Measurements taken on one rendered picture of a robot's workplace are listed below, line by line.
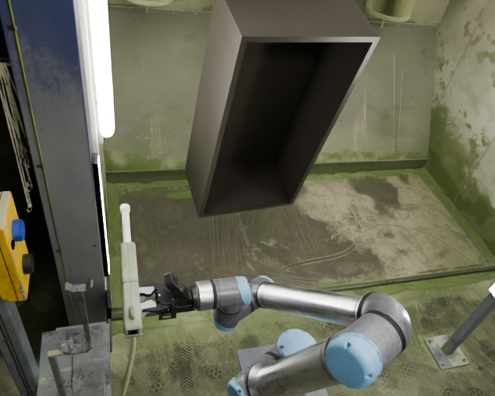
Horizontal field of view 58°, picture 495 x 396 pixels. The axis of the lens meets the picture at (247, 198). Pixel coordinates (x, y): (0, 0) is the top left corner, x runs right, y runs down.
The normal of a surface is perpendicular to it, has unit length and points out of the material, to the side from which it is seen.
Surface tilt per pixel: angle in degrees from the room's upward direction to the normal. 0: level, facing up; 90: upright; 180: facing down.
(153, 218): 0
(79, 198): 90
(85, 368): 0
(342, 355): 83
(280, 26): 12
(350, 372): 83
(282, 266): 0
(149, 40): 57
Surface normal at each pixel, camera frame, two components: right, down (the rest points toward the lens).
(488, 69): -0.96, 0.06
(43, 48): 0.24, 0.69
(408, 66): 0.29, 0.18
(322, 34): 0.22, -0.58
